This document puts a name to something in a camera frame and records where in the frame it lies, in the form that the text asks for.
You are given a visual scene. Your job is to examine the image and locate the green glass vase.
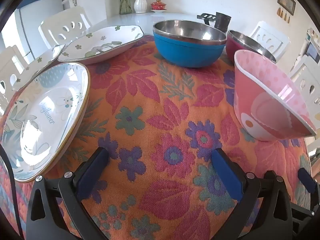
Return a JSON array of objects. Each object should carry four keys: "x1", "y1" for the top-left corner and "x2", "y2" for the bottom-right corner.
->
[{"x1": 119, "y1": 0, "x2": 132, "y2": 15}]

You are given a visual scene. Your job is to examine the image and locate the black cable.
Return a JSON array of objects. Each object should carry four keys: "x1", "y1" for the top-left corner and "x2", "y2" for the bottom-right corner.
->
[{"x1": 0, "y1": 145, "x2": 24, "y2": 240}]

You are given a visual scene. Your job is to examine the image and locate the television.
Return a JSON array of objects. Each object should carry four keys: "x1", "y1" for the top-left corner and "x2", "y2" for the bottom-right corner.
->
[{"x1": 306, "y1": 42, "x2": 320, "y2": 63}]

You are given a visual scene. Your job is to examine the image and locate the small white green-flower plate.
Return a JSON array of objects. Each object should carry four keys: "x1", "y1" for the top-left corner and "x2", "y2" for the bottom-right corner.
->
[{"x1": 11, "y1": 44, "x2": 66, "y2": 92}]

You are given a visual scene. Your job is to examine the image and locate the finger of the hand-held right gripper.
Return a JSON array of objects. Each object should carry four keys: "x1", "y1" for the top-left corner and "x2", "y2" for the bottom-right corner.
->
[
  {"x1": 291, "y1": 202, "x2": 315, "y2": 233},
  {"x1": 298, "y1": 167, "x2": 317, "y2": 194}
]

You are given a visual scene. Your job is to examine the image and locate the framed wall picture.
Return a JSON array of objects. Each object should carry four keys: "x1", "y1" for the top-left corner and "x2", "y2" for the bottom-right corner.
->
[{"x1": 277, "y1": 0, "x2": 296, "y2": 15}]

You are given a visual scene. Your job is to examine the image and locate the large white green-flower plate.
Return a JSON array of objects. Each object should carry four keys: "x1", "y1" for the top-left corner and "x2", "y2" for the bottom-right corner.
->
[{"x1": 57, "y1": 25, "x2": 145, "y2": 65}]

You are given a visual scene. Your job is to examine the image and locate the blue leaf-print plate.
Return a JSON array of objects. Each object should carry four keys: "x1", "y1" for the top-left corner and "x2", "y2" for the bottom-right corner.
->
[{"x1": 0, "y1": 62, "x2": 91, "y2": 183}]

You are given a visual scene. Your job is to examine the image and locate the red lidded bowl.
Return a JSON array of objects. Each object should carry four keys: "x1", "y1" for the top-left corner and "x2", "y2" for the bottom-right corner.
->
[{"x1": 150, "y1": 0, "x2": 167, "y2": 13}]

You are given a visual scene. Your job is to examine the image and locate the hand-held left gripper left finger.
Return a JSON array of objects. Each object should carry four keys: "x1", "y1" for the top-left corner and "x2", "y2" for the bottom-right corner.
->
[{"x1": 26, "y1": 147, "x2": 110, "y2": 240}]

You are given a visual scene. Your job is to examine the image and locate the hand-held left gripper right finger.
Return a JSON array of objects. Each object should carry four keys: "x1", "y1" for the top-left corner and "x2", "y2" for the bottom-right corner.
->
[{"x1": 209, "y1": 148, "x2": 293, "y2": 240}]

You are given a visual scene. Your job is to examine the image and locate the blue steel-lined bowl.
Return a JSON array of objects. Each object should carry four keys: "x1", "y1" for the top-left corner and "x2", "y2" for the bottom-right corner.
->
[{"x1": 152, "y1": 19, "x2": 227, "y2": 68}]

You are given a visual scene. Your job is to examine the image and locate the magenta steel-lined bowl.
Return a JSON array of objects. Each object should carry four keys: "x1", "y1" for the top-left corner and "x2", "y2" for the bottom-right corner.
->
[{"x1": 226, "y1": 30, "x2": 277, "y2": 64}]

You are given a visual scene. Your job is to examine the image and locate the black manual coffee grinder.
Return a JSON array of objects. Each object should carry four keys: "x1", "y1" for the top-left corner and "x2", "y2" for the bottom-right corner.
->
[{"x1": 197, "y1": 12, "x2": 232, "y2": 32}]

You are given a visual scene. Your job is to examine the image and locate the orange floral tablecloth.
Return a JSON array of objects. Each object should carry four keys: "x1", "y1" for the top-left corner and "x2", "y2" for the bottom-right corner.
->
[{"x1": 0, "y1": 34, "x2": 313, "y2": 240}]

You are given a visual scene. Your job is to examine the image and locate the pink dotted bowl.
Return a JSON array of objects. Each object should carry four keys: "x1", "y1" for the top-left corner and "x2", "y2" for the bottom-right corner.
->
[{"x1": 233, "y1": 49, "x2": 317, "y2": 142}]

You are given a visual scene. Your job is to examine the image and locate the hanging gourd ornaments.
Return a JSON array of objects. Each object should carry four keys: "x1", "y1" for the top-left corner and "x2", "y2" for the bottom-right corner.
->
[{"x1": 276, "y1": 6, "x2": 292, "y2": 23}]

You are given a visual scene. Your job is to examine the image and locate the white ribbed vase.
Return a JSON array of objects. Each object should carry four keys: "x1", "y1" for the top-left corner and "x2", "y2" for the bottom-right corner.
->
[{"x1": 134, "y1": 0, "x2": 148, "y2": 14}]

